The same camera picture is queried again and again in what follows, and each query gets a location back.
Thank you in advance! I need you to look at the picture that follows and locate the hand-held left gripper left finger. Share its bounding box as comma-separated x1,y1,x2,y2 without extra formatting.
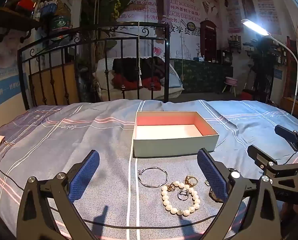
16,150,100,240

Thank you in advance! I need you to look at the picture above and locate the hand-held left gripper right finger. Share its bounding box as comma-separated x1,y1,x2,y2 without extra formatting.
197,148,282,240

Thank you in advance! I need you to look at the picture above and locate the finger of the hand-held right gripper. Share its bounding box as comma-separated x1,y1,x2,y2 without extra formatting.
274,124,298,164
247,144,298,180

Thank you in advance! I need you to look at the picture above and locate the watch with beige strap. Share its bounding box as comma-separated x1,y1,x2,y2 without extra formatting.
205,179,221,202

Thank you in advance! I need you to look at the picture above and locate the gold ornate ring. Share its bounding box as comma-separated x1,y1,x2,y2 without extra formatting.
184,175,199,187

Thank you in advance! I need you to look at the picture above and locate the silver ring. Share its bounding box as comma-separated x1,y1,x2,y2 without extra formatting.
177,189,189,201

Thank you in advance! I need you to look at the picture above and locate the grey box with pink lining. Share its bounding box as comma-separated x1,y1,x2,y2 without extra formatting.
133,111,220,158

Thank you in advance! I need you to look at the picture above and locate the pearl bracelet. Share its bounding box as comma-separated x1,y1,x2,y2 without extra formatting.
161,182,201,215

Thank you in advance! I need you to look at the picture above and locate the thin metal bangle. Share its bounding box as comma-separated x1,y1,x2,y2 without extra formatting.
137,167,168,187

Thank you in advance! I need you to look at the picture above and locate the pink stool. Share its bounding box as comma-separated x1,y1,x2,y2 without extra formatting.
223,77,238,97

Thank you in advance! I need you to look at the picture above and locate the orange wooden board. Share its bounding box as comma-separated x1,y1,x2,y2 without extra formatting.
29,62,79,105

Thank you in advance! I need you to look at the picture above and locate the white wicker swing chair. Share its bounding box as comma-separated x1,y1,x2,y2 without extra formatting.
95,56,186,100

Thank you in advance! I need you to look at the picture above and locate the green patterned counter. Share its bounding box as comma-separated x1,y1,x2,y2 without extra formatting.
170,58,233,94

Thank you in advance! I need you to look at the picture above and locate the red cloth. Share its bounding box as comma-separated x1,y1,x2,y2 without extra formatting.
111,74,162,92

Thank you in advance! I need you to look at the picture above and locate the white desk lamp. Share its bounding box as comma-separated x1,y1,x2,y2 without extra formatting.
241,18,298,115

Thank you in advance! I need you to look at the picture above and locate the black cloth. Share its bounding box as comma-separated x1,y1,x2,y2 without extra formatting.
113,57,166,80

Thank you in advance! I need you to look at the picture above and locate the red phone booth cabinet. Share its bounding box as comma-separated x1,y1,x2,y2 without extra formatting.
200,20,218,62

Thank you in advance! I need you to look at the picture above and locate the green round tin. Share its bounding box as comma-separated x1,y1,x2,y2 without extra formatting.
50,15,72,30

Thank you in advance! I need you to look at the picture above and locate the white tassel cord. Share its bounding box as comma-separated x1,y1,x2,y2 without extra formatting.
138,21,143,88

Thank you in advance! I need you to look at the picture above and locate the black metal bed frame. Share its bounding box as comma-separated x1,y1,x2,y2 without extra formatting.
17,21,171,110

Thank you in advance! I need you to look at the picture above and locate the swing rope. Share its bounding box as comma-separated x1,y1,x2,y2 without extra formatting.
175,12,186,80

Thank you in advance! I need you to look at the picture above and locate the portrait wall poster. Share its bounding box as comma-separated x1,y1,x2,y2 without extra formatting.
252,0,282,34
224,0,242,33
239,0,257,23

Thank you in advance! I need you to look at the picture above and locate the blue and white wall poster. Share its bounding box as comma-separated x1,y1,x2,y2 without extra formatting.
0,26,30,112

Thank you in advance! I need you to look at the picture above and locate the dark wooden wall shelf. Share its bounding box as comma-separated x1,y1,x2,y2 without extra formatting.
0,6,43,42

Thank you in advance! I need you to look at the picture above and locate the large printed wall poster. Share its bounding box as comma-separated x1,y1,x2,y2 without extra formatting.
114,0,222,60

